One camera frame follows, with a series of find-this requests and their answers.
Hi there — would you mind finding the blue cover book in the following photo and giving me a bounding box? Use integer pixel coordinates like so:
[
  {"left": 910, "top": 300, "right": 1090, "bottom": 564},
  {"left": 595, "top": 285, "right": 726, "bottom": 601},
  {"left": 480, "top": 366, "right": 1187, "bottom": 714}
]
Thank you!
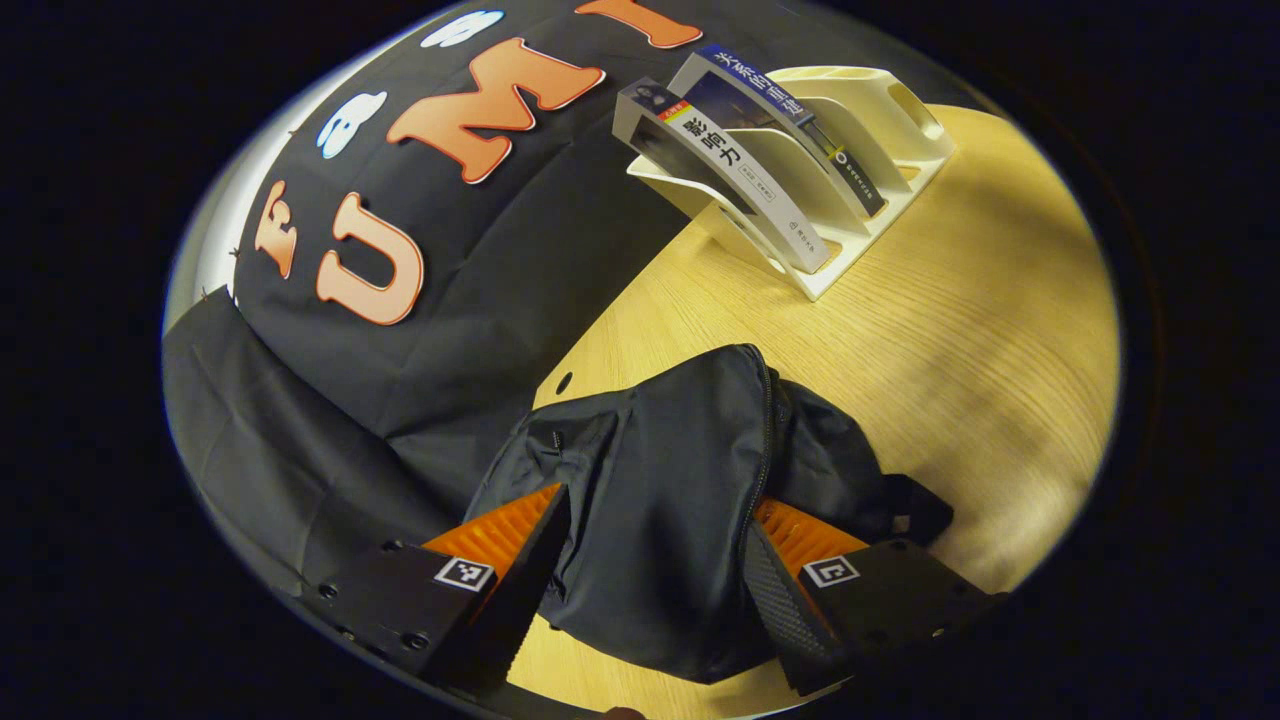
[{"left": 668, "top": 43, "right": 889, "bottom": 220}]

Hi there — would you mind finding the white bookshelf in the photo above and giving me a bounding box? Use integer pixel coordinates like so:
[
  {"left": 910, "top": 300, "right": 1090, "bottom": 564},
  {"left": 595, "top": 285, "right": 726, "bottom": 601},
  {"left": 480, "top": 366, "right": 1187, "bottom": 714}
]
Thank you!
[{"left": 627, "top": 65, "right": 957, "bottom": 303}]

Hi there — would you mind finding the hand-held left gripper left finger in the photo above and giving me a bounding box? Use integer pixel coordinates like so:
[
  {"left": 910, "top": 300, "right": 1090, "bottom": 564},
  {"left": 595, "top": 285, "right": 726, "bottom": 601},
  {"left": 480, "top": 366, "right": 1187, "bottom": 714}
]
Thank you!
[{"left": 300, "top": 483, "right": 574, "bottom": 692}]

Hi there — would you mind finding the black schoolbag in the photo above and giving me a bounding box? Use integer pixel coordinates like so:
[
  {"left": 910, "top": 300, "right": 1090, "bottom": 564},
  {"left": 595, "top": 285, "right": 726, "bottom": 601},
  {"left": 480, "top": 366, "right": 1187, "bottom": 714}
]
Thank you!
[{"left": 465, "top": 344, "right": 955, "bottom": 686}]

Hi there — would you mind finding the dark grey cover book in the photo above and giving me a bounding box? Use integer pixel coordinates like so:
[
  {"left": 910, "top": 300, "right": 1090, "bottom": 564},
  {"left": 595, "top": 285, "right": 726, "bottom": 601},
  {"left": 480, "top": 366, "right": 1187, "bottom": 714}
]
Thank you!
[{"left": 612, "top": 78, "right": 834, "bottom": 276}]

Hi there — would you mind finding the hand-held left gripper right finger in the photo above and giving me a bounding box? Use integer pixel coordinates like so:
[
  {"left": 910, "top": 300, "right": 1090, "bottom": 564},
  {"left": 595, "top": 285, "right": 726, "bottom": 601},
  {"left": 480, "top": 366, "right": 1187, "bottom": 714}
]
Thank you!
[{"left": 741, "top": 497, "right": 1006, "bottom": 697}]

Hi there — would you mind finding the black backdrop cloth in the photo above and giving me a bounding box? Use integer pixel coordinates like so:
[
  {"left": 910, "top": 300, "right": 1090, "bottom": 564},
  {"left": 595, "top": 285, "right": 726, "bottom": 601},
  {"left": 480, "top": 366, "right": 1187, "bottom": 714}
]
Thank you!
[{"left": 163, "top": 0, "right": 966, "bottom": 601}]

